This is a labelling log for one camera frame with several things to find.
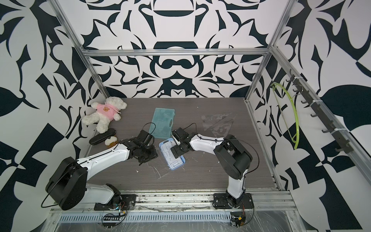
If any black wall hook rail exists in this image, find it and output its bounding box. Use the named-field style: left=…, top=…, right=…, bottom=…
left=287, top=69, right=354, bottom=154

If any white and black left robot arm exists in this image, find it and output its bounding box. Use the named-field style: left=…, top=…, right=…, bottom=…
left=45, top=130, right=158, bottom=210

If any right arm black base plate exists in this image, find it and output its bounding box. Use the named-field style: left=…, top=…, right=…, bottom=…
left=212, top=193, right=254, bottom=209

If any green hanging hoop cable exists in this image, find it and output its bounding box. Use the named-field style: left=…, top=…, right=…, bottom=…
left=271, top=82, right=300, bottom=150

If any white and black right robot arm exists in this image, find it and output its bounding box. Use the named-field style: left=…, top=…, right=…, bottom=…
left=171, top=128, right=253, bottom=203

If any clear plastic ruler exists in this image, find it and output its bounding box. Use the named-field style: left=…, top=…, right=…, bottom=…
left=202, top=113, right=231, bottom=123

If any clear triangle set square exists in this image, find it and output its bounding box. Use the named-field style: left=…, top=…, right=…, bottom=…
left=202, top=115, right=236, bottom=138

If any white teddy bear pink shirt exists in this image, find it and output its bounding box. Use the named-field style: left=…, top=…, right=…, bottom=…
left=82, top=97, right=128, bottom=134

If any teal transparent ruler set case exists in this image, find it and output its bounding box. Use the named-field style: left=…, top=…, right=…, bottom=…
left=149, top=108, right=175, bottom=139

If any yellow black connector with cables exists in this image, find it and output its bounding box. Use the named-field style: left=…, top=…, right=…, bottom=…
left=230, top=215, right=246, bottom=228

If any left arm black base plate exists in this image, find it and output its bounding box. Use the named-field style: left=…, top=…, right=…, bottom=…
left=94, top=194, right=137, bottom=211

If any small brown white plush toy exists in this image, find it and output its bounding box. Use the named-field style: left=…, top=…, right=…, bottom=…
left=104, top=136, right=118, bottom=148

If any black glasses case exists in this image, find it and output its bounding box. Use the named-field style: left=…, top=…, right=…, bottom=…
left=89, top=128, right=116, bottom=146

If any blue ruler set case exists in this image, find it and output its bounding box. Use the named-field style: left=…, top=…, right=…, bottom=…
left=148, top=138, right=186, bottom=179

